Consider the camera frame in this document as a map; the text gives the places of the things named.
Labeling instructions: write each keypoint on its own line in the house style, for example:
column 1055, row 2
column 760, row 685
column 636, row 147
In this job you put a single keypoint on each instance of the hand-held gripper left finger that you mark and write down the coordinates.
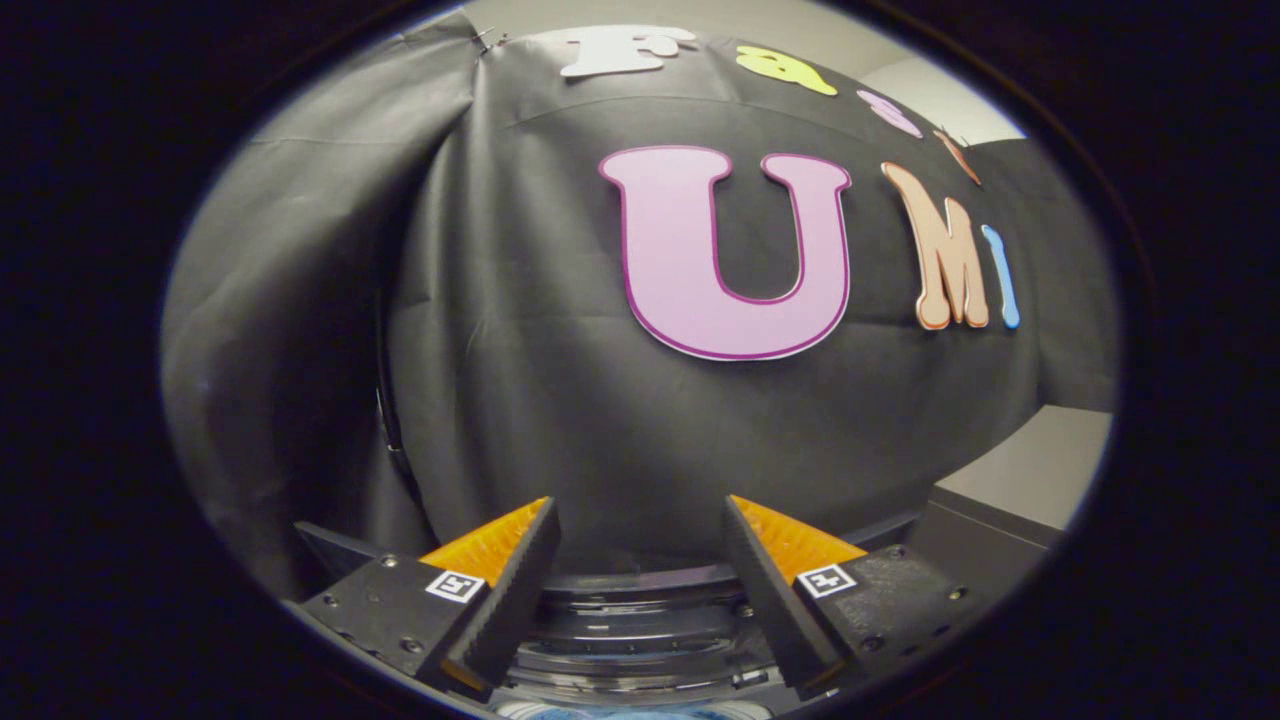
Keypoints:
column 515, row 600

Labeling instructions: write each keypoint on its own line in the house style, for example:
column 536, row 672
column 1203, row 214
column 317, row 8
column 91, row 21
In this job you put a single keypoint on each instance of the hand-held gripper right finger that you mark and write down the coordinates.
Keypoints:
column 770, row 600

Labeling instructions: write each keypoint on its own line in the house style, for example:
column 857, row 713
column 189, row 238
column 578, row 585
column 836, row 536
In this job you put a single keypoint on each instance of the light blue shirt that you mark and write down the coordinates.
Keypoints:
column 620, row 713

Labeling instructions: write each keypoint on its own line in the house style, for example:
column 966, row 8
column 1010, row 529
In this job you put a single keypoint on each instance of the black backdrop cloth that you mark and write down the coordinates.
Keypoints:
column 520, row 380

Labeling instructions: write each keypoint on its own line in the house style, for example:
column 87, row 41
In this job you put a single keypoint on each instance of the beige cabinet with dark top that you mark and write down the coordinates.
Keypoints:
column 1030, row 480

